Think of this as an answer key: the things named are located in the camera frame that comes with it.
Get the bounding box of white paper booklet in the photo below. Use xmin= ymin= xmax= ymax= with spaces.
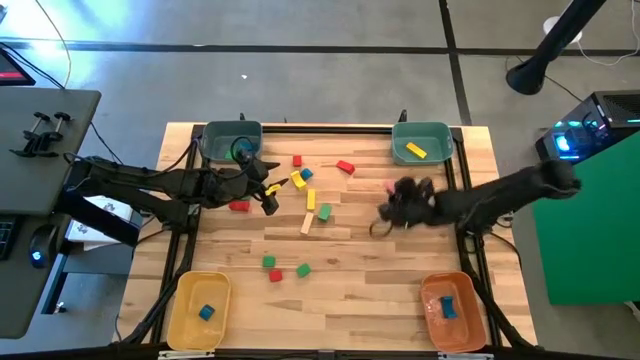
xmin=64 ymin=194 xmax=136 ymax=251

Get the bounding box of black screw clamp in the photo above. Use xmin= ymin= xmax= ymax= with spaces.
xmin=8 ymin=112 xmax=51 ymax=159
xmin=29 ymin=111 xmax=72 ymax=159

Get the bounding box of grey raised desk shelf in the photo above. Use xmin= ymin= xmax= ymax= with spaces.
xmin=0 ymin=88 xmax=102 ymax=217

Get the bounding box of black metal table frame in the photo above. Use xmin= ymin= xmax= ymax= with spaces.
xmin=119 ymin=122 xmax=539 ymax=351

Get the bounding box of black stand pole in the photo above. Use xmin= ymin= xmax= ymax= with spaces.
xmin=504 ymin=0 xmax=609 ymax=96

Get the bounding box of orange plastic bin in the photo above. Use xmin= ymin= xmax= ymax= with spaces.
xmin=420 ymin=271 xmax=489 ymax=354

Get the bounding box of green board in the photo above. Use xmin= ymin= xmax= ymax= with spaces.
xmin=530 ymin=130 xmax=640 ymax=307

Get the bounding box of white round device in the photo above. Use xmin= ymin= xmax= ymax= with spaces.
xmin=542 ymin=15 xmax=584 ymax=45

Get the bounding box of black computer tower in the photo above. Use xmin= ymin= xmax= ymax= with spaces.
xmin=534 ymin=89 xmax=640 ymax=175

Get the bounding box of grey rail clip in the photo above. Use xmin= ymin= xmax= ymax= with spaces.
xmin=158 ymin=350 xmax=216 ymax=360
xmin=437 ymin=351 xmax=494 ymax=360

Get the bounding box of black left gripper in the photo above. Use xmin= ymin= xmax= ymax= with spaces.
xmin=199 ymin=154 xmax=291 ymax=217

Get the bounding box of dark green plastic bin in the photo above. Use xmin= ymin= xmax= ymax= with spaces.
xmin=200 ymin=119 xmax=265 ymax=164

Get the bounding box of black keyboard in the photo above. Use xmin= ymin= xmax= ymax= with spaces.
xmin=0 ymin=215 xmax=20 ymax=262

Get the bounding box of black desk beam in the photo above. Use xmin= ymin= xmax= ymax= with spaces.
xmin=54 ymin=189 xmax=141 ymax=249

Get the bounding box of yellow plastic bin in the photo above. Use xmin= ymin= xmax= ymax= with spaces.
xmin=166 ymin=270 xmax=232 ymax=352

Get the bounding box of teal plastic bin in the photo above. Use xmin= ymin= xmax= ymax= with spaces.
xmin=391 ymin=121 xmax=455 ymax=167

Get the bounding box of dark monitor screen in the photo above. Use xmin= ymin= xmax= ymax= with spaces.
xmin=0 ymin=47 xmax=37 ymax=88

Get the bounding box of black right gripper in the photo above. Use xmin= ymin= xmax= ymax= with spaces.
xmin=378 ymin=176 xmax=442 ymax=227

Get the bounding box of black computer mouse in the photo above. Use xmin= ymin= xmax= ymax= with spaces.
xmin=28 ymin=224 xmax=60 ymax=270

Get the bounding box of blue arch block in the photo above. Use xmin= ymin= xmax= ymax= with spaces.
xmin=438 ymin=295 xmax=459 ymax=320

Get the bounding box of grey desk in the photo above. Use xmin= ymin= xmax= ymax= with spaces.
xmin=0 ymin=212 xmax=69 ymax=341

